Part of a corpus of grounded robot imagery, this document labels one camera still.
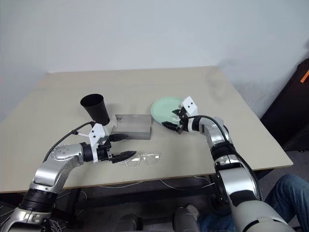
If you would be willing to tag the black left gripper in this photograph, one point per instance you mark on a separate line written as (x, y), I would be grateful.
(105, 154)

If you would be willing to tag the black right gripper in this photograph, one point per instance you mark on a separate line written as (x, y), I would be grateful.
(184, 122)

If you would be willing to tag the light green plate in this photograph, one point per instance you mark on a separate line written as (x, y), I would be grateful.
(164, 107)

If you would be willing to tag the grey glasses case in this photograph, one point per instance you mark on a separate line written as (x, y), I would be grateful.
(135, 125)

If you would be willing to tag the clear frame glasses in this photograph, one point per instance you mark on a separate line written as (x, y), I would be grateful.
(144, 159)

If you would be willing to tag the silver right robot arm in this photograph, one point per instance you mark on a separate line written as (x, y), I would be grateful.
(236, 183)

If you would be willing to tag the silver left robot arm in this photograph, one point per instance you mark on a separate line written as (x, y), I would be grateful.
(48, 169)

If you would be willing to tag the black cup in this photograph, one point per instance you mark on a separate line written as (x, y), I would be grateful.
(97, 110)

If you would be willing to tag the dark rounded shape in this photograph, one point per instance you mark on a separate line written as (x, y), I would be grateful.
(184, 220)

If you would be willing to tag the black bag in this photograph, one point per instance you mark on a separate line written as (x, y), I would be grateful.
(287, 108)

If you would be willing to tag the person's leg in blue jeans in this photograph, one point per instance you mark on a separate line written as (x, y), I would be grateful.
(287, 198)

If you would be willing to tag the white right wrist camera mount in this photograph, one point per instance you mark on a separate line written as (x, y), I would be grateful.
(190, 106)

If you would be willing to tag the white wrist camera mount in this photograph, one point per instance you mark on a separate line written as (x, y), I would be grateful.
(96, 134)
(190, 106)

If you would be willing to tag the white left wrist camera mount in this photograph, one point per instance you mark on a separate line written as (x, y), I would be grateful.
(96, 134)

